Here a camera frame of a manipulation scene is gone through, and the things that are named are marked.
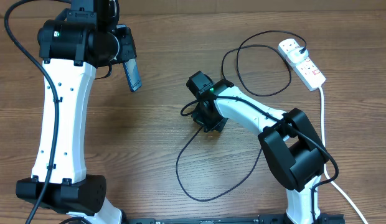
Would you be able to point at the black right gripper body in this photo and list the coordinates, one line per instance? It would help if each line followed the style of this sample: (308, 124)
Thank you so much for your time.
(211, 121)

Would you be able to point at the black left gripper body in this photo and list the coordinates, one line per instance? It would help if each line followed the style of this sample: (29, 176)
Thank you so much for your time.
(127, 50)

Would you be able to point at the blue screen smartphone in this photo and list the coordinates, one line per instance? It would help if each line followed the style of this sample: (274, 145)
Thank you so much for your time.
(132, 74)

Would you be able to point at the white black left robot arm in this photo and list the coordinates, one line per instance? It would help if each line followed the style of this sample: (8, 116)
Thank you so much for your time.
(85, 36)

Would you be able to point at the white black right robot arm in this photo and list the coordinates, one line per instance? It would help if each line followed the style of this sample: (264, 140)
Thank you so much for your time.
(292, 148)

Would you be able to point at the white charger adapter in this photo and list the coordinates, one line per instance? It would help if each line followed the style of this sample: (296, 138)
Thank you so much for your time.
(296, 56)

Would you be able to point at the white power strip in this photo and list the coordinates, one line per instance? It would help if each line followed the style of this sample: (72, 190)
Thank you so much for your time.
(307, 71)

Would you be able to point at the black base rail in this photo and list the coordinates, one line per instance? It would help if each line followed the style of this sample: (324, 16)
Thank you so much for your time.
(261, 219)

